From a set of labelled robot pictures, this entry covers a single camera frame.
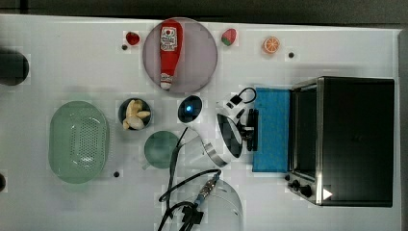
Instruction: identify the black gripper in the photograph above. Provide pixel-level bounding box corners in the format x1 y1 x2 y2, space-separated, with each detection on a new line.
217 94 250 158

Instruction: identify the black toaster oven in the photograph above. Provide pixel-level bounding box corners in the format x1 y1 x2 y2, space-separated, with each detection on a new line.
286 76 395 207

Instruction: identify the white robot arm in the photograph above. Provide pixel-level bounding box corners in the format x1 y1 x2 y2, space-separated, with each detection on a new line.
165 93 257 231

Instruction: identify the left oven knob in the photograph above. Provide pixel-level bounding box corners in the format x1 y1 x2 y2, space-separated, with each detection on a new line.
288 180 300 192

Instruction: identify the oven knob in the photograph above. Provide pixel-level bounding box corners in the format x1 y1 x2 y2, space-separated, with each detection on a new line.
288 180 300 192
299 185 313 197

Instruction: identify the right oven knob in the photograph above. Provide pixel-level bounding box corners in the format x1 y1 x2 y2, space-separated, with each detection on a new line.
299 185 313 197

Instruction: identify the green metal cup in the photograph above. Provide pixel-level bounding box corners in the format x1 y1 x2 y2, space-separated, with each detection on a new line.
142 131 178 169

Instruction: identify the grey round plate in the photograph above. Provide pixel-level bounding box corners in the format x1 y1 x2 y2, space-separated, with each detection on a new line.
142 17 217 92

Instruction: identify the orange slice toy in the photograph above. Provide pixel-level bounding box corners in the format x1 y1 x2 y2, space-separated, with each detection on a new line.
262 37 280 54

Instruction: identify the red strawberry toy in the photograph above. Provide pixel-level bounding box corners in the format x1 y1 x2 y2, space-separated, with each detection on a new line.
221 28 237 46

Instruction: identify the peeled banana toy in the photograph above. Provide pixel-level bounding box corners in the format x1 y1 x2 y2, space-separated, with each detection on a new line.
122 99 151 130

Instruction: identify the red ketchup bottle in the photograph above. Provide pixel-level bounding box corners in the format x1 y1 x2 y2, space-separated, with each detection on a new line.
160 19 184 90

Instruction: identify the small red tomato toy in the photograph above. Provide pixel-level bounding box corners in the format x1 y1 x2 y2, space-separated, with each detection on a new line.
125 32 140 45

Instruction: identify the green colander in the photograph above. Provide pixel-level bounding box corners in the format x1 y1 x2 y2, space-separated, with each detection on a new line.
48 101 110 184

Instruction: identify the black cylinder cup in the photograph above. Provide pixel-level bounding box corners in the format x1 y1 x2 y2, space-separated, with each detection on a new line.
0 49 30 86

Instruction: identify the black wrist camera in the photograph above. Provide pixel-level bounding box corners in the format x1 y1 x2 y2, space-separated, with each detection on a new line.
226 87 257 109

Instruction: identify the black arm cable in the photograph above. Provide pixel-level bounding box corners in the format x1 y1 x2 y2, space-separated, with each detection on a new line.
156 126 223 231

